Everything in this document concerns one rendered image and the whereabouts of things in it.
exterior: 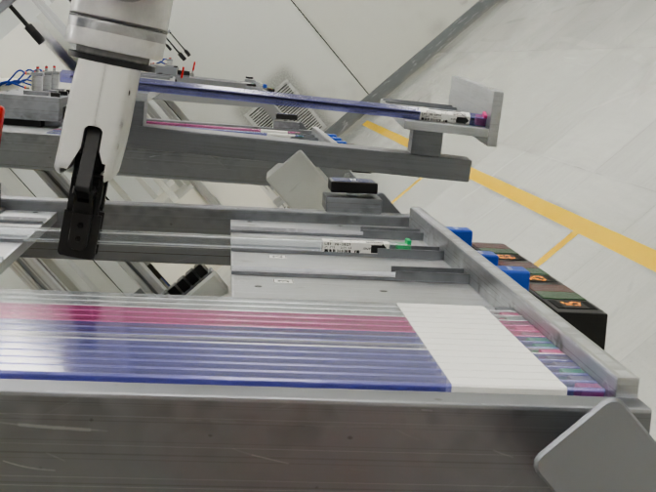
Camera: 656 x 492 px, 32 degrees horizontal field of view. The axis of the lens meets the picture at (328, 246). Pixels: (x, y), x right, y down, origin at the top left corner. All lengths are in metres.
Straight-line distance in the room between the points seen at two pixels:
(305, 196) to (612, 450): 1.01
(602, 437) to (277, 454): 0.15
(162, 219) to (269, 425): 0.69
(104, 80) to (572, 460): 0.57
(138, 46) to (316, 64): 7.67
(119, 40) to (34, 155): 1.04
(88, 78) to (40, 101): 1.35
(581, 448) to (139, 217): 0.77
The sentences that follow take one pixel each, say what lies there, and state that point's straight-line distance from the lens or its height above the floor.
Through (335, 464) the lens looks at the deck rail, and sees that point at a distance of 0.55.
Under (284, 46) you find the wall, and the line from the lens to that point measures 8.62.
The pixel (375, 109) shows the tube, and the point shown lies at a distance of 1.36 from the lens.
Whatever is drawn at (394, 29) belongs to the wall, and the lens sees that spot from 8.70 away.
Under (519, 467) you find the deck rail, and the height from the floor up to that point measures 0.74.
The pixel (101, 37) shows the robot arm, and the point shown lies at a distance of 0.97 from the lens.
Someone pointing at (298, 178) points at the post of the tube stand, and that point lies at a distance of 1.49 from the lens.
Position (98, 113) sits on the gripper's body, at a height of 1.01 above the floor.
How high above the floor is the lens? 0.98
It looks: 10 degrees down
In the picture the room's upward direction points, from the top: 41 degrees counter-clockwise
